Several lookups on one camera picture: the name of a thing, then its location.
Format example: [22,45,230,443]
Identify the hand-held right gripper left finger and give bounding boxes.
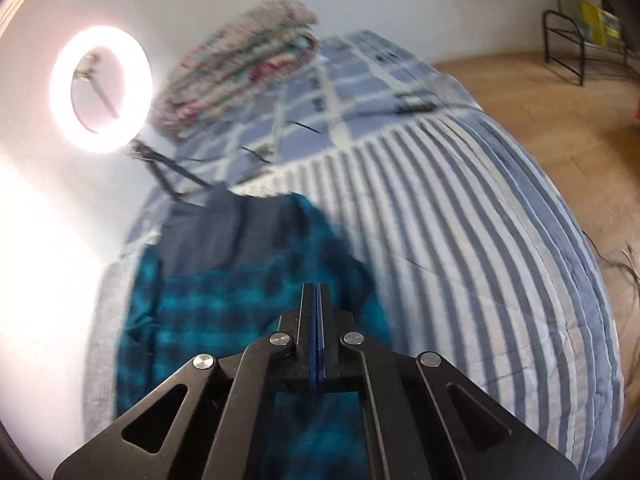
[52,284,319,480]

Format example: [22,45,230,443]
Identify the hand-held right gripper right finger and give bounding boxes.
[318,284,587,480]

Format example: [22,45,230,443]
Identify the teal plaid fleece shirt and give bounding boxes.
[117,185,394,480]

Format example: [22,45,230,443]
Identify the black metal clothes rack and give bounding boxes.
[542,0,640,87]

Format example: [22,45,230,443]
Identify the bed with striped sheet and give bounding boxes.
[82,105,626,472]

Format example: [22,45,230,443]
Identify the black tripod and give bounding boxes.
[127,140,211,204]

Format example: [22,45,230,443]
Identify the folded floral quilt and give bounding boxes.
[157,0,321,142]

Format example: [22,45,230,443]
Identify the yellow box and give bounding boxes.
[580,0,621,47]

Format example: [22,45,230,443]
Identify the floor cables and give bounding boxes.
[582,232,640,307]

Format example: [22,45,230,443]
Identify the white ring light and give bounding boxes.
[49,25,154,155]

